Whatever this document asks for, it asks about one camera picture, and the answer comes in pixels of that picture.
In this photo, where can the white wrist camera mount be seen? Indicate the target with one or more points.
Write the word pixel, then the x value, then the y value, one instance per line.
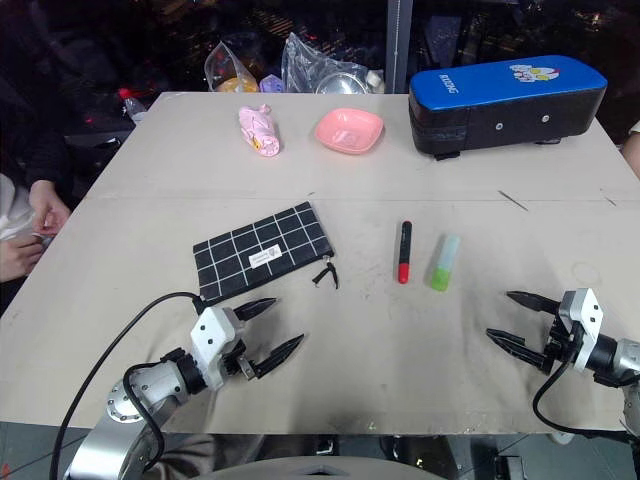
pixel 212 332
pixel 585 312

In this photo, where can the grey rounded robot torso cover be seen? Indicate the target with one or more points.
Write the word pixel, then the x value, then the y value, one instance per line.
pixel 325 470

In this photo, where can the bystander bare hand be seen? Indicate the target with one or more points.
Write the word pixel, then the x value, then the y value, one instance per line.
pixel 17 260
pixel 50 207

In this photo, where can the red black marker pen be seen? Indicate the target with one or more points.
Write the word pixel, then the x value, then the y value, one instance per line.
pixel 405 250

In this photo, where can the pink folded cloth bundle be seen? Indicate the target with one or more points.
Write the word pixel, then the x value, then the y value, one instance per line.
pixel 260 131

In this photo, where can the black grid pencil pouch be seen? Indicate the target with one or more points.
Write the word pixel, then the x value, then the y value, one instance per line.
pixel 260 250

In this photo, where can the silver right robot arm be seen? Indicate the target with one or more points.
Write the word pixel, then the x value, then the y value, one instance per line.
pixel 627 360

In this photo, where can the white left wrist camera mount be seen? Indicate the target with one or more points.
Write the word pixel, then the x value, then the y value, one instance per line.
pixel 212 332

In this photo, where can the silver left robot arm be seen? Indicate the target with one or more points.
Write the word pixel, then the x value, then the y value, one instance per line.
pixel 125 400

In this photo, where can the white vertical pole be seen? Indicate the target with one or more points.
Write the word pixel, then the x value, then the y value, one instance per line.
pixel 400 45

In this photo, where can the clear bag with orange contents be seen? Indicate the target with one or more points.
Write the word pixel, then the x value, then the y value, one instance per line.
pixel 232 75

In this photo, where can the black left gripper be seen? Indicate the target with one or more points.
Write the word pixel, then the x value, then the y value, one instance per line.
pixel 235 360

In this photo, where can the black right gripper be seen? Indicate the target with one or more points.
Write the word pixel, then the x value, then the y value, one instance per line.
pixel 562 345

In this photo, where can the red-capped clear plastic bottle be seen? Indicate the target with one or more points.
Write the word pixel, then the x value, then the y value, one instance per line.
pixel 132 107

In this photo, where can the clear crumpled plastic bag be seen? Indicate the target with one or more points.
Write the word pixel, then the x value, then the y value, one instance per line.
pixel 305 65

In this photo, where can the green-capped translucent glue stick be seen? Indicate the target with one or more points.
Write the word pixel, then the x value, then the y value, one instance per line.
pixel 444 265

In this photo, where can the purple small object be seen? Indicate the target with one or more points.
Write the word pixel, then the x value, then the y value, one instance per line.
pixel 272 84

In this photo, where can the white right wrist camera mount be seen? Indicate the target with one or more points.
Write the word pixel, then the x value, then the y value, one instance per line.
pixel 585 312

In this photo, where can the blue black boxing pad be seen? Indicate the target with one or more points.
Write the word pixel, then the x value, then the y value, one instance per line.
pixel 500 105

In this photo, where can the pink plastic bowl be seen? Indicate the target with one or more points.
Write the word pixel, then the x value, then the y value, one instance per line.
pixel 348 131

